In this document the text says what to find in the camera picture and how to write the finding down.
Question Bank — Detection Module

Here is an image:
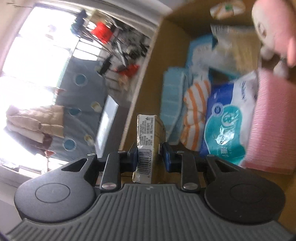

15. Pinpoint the gold foil packet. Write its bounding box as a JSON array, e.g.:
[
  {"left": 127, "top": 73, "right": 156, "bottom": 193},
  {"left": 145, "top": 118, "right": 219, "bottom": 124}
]
[{"left": 132, "top": 114, "right": 166, "bottom": 184}]

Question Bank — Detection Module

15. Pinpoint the orange striped white towel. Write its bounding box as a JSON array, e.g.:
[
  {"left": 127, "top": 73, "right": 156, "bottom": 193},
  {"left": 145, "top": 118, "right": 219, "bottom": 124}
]
[{"left": 180, "top": 79, "right": 211, "bottom": 152}]

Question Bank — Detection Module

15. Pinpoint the blue checkered towel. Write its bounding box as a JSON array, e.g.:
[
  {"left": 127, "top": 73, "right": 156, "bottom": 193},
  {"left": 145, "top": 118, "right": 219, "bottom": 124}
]
[{"left": 160, "top": 67, "right": 189, "bottom": 146}]

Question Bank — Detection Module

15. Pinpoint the blue bandage box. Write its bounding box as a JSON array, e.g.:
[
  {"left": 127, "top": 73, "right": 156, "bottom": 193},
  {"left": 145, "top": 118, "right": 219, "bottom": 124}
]
[{"left": 186, "top": 34, "right": 216, "bottom": 83}]

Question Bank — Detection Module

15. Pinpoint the cotton swab zip bag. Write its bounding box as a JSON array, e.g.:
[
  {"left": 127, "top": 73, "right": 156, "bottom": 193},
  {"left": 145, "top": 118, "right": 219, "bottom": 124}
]
[{"left": 207, "top": 25, "right": 261, "bottom": 76}]

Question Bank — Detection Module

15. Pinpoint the pink plush toy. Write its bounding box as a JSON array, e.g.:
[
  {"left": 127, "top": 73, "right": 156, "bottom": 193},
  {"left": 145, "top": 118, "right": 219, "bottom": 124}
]
[{"left": 251, "top": 0, "right": 295, "bottom": 79}]

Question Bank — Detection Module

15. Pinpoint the blue tissue pack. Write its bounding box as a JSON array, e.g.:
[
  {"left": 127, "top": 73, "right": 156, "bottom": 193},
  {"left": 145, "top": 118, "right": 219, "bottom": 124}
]
[{"left": 200, "top": 71, "right": 258, "bottom": 166}]

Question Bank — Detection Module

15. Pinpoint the grey blue cat tent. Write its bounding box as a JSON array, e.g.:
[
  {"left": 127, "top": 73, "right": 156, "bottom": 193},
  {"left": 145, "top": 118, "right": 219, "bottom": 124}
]
[{"left": 29, "top": 57, "right": 107, "bottom": 162}]

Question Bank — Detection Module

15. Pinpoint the pink folded cloth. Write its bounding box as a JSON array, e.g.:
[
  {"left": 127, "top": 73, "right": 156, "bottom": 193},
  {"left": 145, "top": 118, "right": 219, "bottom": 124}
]
[{"left": 243, "top": 69, "right": 295, "bottom": 175}]

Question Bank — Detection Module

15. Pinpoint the beige padded jacket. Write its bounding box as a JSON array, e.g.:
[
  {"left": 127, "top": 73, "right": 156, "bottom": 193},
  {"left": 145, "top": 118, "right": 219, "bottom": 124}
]
[{"left": 6, "top": 105, "right": 64, "bottom": 143}]

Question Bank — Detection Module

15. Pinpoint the white window curtain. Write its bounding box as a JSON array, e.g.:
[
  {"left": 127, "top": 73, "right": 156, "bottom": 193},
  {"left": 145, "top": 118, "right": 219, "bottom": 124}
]
[{"left": 34, "top": 0, "right": 174, "bottom": 31}]

